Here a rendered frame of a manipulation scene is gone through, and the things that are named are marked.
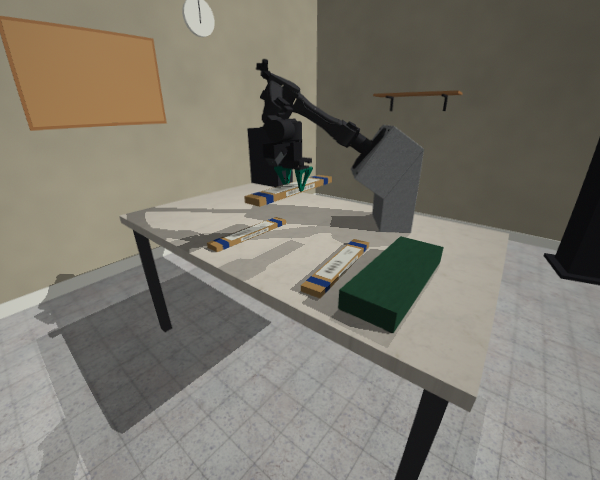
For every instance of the cream welding electrode pack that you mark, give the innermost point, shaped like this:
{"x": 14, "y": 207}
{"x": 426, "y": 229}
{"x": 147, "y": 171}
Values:
{"x": 245, "y": 234}

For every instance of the white welding electrode pack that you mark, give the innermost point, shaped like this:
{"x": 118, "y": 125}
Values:
{"x": 322, "y": 280}
{"x": 277, "y": 193}

